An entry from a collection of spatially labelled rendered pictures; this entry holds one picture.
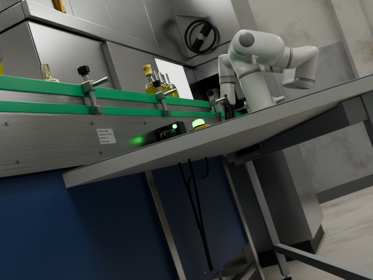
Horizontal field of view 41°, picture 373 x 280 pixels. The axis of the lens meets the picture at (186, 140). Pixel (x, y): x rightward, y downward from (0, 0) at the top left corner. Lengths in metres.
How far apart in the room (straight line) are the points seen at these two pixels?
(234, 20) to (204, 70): 0.36
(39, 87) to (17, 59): 0.66
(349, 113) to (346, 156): 4.37
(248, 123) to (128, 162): 0.28
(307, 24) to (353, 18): 0.50
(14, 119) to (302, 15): 5.01
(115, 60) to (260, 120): 1.13
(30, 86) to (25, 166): 0.21
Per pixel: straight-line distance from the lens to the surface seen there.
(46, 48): 1.81
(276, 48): 1.92
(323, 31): 5.83
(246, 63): 1.97
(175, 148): 1.10
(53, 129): 1.10
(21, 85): 1.10
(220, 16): 3.20
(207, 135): 1.11
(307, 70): 2.08
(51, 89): 1.18
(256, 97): 1.93
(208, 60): 3.18
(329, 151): 5.55
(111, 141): 1.28
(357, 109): 1.26
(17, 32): 1.81
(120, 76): 2.14
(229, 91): 2.30
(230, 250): 1.91
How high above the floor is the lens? 0.64
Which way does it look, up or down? 5 degrees up
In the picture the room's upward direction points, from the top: 18 degrees counter-clockwise
